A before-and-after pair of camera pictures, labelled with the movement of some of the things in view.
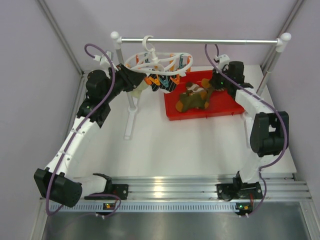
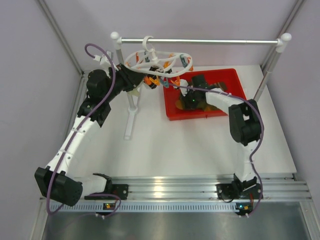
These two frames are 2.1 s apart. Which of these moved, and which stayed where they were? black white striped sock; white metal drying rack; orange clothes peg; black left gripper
Moved: black white striped sock
Stayed: orange clothes peg; black left gripper; white metal drying rack
